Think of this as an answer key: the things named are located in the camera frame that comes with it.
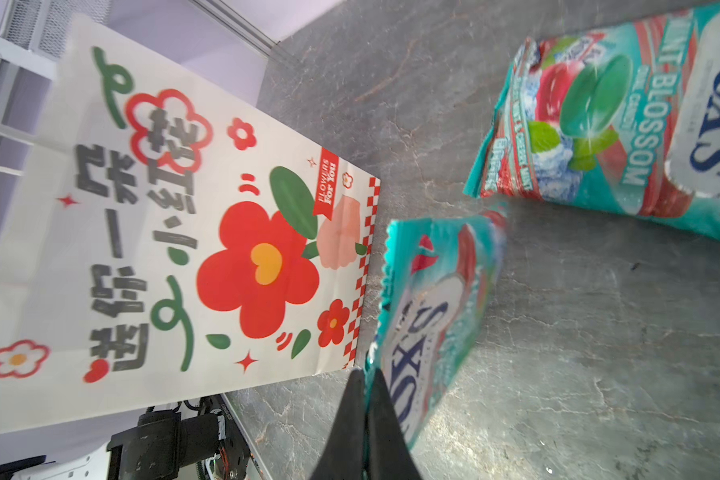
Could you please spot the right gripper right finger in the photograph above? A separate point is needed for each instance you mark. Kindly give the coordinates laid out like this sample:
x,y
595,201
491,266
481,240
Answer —
x,y
387,454

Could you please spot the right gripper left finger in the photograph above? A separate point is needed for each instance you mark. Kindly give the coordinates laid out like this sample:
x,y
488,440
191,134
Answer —
x,y
342,457

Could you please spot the teal Fox's candy bag back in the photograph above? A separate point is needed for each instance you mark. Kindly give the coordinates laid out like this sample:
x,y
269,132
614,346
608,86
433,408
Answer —
x,y
439,275

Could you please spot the teal fox's candy bag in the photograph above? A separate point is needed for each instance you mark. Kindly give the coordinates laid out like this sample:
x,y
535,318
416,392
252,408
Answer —
x,y
622,119
439,275

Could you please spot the white floral paper bag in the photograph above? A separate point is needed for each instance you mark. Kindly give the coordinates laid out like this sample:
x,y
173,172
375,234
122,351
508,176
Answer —
x,y
168,241

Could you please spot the teal Fox's candy bag front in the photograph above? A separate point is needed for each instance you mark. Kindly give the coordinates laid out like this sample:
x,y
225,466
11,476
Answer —
x,y
622,119

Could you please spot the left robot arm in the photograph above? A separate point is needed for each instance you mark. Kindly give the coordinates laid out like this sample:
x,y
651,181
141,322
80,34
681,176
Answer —
x,y
161,444

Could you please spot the small white mesh basket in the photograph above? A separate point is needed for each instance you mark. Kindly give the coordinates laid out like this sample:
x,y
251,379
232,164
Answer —
x,y
33,33

